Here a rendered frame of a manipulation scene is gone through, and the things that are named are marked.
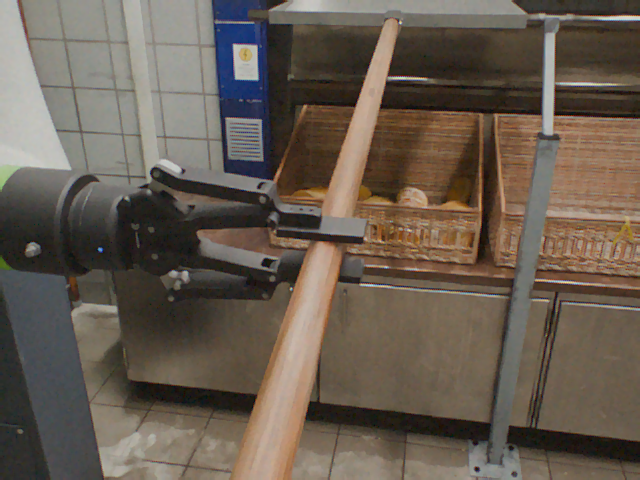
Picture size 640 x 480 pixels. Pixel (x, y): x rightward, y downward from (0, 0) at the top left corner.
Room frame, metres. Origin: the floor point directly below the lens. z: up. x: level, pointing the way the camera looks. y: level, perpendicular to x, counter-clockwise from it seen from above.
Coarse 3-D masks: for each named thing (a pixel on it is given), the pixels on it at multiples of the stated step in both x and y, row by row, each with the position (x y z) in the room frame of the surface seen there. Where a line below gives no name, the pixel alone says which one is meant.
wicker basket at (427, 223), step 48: (336, 144) 1.96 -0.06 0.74; (384, 144) 1.93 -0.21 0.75; (432, 144) 1.90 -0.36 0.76; (480, 144) 1.74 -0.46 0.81; (288, 192) 1.75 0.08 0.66; (384, 192) 1.89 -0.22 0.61; (432, 192) 1.87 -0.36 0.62; (480, 192) 1.53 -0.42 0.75; (288, 240) 1.55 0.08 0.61; (384, 240) 1.50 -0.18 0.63; (432, 240) 1.47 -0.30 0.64
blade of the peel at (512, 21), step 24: (312, 0) 1.78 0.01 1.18; (336, 0) 1.78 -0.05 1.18; (360, 0) 1.77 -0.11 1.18; (384, 0) 1.77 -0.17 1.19; (408, 0) 1.76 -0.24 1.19; (432, 0) 1.76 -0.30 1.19; (456, 0) 1.75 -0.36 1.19; (480, 0) 1.74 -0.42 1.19; (504, 0) 1.74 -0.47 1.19; (312, 24) 1.49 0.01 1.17; (336, 24) 1.48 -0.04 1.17; (360, 24) 1.47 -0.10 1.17; (408, 24) 1.45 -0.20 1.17; (432, 24) 1.44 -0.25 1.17; (456, 24) 1.44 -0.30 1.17; (480, 24) 1.43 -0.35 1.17; (504, 24) 1.42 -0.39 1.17
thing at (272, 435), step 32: (384, 32) 1.24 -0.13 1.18; (384, 64) 1.02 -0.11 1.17; (352, 128) 0.72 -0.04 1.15; (352, 160) 0.62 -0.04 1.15; (352, 192) 0.56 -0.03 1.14; (320, 256) 0.43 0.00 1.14; (320, 288) 0.39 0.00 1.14; (288, 320) 0.35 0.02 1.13; (320, 320) 0.36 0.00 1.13; (288, 352) 0.32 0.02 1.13; (320, 352) 0.34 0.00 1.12; (288, 384) 0.29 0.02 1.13; (256, 416) 0.27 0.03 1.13; (288, 416) 0.27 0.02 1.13; (256, 448) 0.24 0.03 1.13; (288, 448) 0.25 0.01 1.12
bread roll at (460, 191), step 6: (456, 180) 1.83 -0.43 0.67; (462, 180) 1.82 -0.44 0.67; (468, 180) 1.82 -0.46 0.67; (456, 186) 1.82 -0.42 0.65; (462, 186) 1.80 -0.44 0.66; (468, 186) 1.80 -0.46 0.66; (450, 192) 1.82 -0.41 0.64; (456, 192) 1.80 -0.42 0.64; (462, 192) 1.79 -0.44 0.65; (468, 192) 1.79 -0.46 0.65; (450, 198) 1.80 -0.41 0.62; (456, 198) 1.79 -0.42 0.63; (462, 198) 1.78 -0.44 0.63
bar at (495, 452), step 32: (544, 32) 1.56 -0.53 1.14; (544, 64) 1.50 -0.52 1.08; (544, 96) 1.43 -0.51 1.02; (544, 128) 1.37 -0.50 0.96; (544, 160) 1.34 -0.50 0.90; (544, 192) 1.33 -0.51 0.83; (512, 320) 1.34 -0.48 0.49; (512, 352) 1.33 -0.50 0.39; (512, 384) 1.33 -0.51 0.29; (480, 448) 1.40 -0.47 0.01; (512, 448) 1.39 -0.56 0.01
